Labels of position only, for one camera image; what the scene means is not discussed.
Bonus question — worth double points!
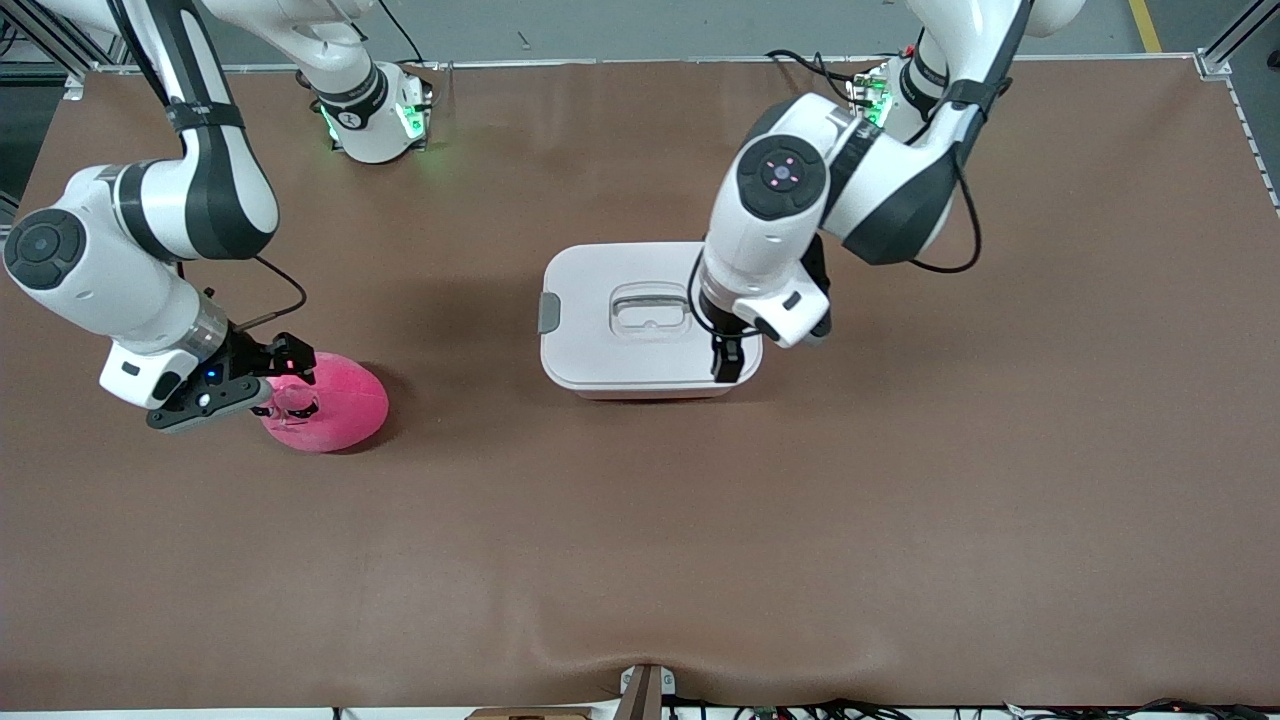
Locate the pink plush toy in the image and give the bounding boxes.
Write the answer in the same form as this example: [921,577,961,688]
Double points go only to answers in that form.
[255,352,390,454]

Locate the white box lid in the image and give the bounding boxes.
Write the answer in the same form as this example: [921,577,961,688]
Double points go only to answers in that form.
[541,242,765,393]

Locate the pink plastic box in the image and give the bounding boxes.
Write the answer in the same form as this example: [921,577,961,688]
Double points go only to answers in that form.
[575,385,736,401]

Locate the brown table mat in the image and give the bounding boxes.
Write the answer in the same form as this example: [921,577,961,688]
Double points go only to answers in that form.
[0,58,1280,713]

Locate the black left base cables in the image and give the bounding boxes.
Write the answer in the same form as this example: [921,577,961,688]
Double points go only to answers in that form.
[765,48,866,101]

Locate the aluminium frame structure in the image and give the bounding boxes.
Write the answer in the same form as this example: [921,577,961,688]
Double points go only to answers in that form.
[0,0,131,101]

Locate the black right base cable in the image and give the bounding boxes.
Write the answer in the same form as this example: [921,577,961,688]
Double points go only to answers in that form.
[375,0,426,66]

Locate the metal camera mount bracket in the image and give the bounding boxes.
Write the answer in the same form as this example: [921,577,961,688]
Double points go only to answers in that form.
[618,664,678,720]

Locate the aluminium profile post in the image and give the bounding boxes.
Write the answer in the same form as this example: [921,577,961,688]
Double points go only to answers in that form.
[1195,0,1280,81]

